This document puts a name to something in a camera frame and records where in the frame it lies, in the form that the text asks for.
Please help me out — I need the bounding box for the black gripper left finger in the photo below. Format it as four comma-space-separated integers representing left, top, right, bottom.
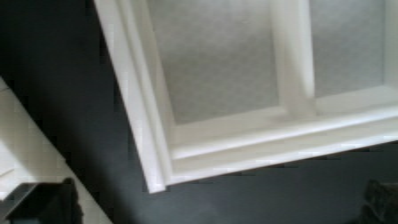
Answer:
0, 178, 81, 224

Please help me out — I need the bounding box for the white cabinet body frame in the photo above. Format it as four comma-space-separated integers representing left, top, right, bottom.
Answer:
95, 0, 398, 192

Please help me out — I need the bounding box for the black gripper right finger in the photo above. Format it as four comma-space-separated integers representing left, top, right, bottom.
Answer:
360, 180, 398, 224

